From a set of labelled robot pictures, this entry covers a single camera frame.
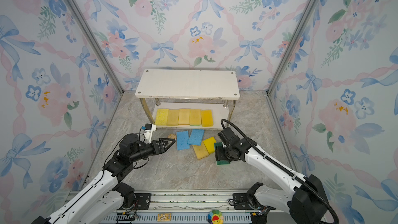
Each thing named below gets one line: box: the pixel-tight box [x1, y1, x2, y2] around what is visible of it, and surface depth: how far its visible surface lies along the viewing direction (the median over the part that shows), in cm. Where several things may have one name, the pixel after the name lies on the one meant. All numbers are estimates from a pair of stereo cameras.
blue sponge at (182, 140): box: [176, 130, 191, 151], surface depth 97 cm
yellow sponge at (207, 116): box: [201, 109, 214, 128], surface depth 97 cm
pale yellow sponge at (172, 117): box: [166, 109, 180, 126], surface depth 97 cm
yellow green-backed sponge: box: [189, 108, 202, 126], surface depth 97 cm
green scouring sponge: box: [214, 142, 231, 166], surface depth 73 cm
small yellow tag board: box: [157, 213, 172, 222], surface depth 71 cm
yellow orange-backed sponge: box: [178, 108, 191, 125], surface depth 98 cm
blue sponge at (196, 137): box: [187, 129, 205, 146], surface depth 94 cm
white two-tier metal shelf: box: [134, 69, 241, 130], surface depth 79 cm
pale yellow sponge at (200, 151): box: [191, 140, 210, 160], surface depth 91 cm
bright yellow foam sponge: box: [203, 136, 217, 154], surface depth 94 cm
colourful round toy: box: [207, 209, 225, 224], surface depth 70 cm
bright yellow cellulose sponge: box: [154, 108, 169, 126], surface depth 98 cm
